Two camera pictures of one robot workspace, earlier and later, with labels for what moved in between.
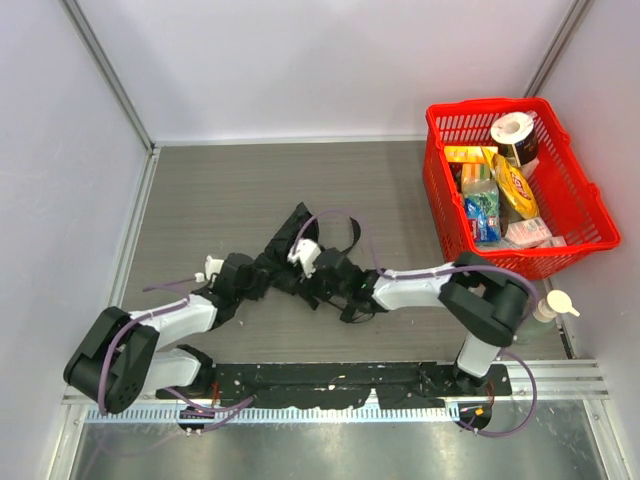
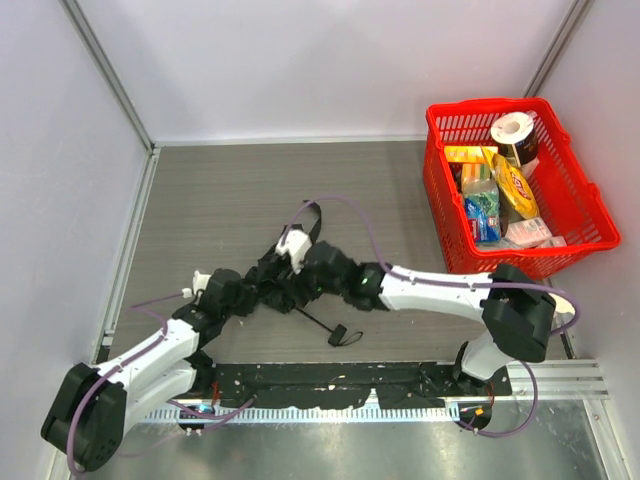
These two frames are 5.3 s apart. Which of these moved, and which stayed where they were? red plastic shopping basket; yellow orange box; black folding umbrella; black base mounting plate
Moved: black folding umbrella
Stayed: yellow orange box; black base mounting plate; red plastic shopping basket
